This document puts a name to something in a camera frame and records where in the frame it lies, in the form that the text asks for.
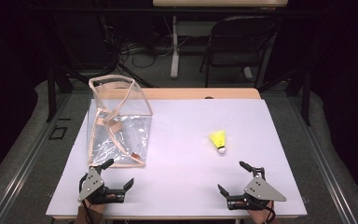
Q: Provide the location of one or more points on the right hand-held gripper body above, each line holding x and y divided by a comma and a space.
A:
261, 189

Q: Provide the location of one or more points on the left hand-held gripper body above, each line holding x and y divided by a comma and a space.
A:
90, 183

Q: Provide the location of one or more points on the transparent bag with beige trim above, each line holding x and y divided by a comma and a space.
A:
118, 137

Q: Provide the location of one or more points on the yellow shuttlecock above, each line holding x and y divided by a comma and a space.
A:
218, 139

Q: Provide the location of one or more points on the person's left hand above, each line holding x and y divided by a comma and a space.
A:
93, 207

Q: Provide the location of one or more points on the person's right hand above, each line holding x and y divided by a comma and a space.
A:
262, 214

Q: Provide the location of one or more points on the white table mat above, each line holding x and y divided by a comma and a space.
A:
180, 180

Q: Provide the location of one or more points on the wooden table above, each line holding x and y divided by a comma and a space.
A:
199, 93

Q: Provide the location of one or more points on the black metal stand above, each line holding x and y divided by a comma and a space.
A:
306, 96
51, 93

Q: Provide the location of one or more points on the black tripod leg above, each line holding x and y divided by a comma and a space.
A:
135, 76

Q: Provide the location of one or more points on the black folding chair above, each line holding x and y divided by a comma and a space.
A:
239, 40

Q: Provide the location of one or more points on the white desk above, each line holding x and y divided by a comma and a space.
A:
217, 3

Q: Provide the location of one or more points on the black square floor frame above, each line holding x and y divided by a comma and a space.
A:
51, 133

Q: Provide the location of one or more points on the aluminium floor rail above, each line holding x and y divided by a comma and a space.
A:
323, 161
31, 155

